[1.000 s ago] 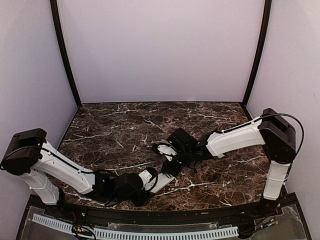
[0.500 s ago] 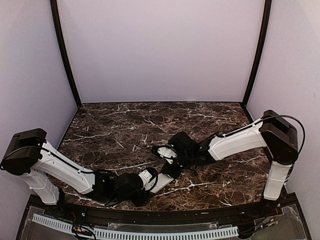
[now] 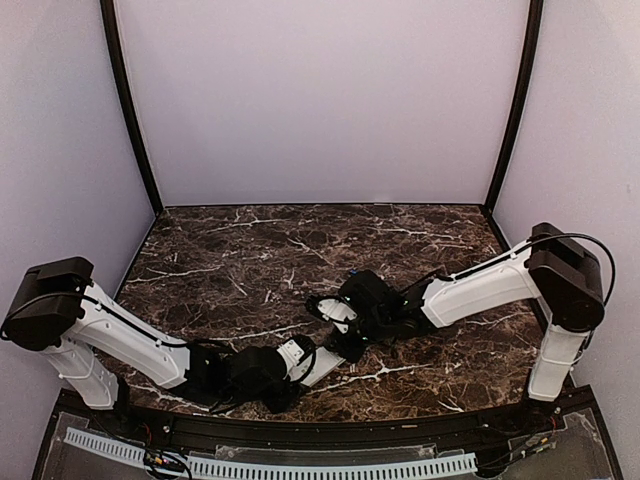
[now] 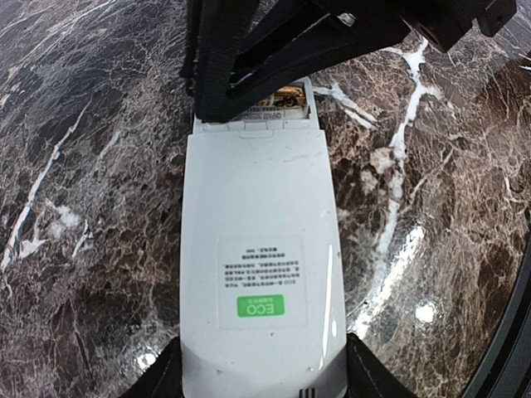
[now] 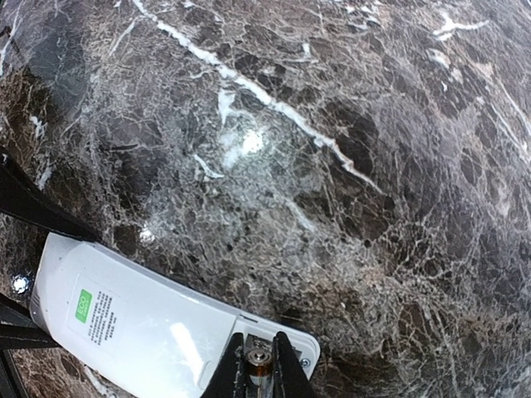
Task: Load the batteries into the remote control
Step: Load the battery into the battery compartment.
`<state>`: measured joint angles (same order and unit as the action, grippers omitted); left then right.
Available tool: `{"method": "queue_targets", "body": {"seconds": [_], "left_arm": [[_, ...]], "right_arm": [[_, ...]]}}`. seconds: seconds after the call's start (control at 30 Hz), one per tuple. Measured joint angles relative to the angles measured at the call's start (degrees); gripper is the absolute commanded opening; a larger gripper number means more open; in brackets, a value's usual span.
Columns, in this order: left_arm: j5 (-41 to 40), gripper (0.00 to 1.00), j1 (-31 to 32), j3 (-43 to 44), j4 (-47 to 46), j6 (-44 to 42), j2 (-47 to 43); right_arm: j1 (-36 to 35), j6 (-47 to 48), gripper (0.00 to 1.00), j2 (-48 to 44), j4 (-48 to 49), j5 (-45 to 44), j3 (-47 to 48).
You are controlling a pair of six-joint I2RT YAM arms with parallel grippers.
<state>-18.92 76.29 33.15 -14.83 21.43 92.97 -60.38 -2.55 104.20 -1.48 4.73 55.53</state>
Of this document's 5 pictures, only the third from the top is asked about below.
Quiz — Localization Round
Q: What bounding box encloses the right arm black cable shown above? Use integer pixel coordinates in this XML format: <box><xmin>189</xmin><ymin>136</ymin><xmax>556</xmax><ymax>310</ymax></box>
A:
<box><xmin>509</xmin><ymin>233</ymin><xmax>616</xmax><ymax>311</ymax></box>

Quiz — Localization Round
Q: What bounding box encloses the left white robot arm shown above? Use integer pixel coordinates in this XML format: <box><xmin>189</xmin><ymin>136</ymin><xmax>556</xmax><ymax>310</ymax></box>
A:
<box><xmin>1</xmin><ymin>257</ymin><xmax>317</xmax><ymax>436</ymax></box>

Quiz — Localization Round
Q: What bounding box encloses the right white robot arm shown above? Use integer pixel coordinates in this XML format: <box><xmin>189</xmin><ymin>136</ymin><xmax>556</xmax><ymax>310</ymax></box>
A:
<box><xmin>307</xmin><ymin>222</ymin><xmax>613</xmax><ymax>434</ymax></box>

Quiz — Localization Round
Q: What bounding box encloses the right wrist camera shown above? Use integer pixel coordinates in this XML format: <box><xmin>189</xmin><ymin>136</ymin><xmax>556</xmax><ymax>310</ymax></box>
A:
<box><xmin>305</xmin><ymin>296</ymin><xmax>357</xmax><ymax>325</ymax></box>

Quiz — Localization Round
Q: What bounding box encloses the white slotted cable duct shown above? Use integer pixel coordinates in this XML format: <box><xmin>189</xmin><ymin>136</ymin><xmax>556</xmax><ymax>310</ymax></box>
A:
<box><xmin>64</xmin><ymin>427</ymin><xmax>478</xmax><ymax>480</ymax></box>

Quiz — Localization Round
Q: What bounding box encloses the right black frame post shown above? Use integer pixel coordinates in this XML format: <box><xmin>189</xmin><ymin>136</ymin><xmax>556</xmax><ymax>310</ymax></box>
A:
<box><xmin>483</xmin><ymin>0</ymin><xmax>544</xmax><ymax>216</ymax></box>

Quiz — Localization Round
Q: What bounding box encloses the left black frame post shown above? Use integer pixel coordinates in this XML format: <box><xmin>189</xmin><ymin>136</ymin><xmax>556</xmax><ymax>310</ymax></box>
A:
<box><xmin>99</xmin><ymin>0</ymin><xmax>164</xmax><ymax>216</ymax></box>

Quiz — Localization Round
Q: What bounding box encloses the white remote control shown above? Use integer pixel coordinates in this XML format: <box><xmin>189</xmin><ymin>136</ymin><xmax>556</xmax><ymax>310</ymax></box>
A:
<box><xmin>302</xmin><ymin>347</ymin><xmax>345</xmax><ymax>387</ymax></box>

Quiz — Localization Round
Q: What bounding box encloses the black frame post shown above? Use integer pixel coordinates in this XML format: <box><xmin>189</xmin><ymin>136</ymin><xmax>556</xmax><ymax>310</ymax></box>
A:
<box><xmin>99</xmin><ymin>0</ymin><xmax>164</xmax><ymax>216</ymax></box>
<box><xmin>483</xmin><ymin>0</ymin><xmax>544</xmax><ymax>216</ymax></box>

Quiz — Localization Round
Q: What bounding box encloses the black front rail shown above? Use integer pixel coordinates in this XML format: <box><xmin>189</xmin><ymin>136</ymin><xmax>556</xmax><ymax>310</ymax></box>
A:
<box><xmin>89</xmin><ymin>384</ymin><xmax>596</xmax><ymax>454</ymax></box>

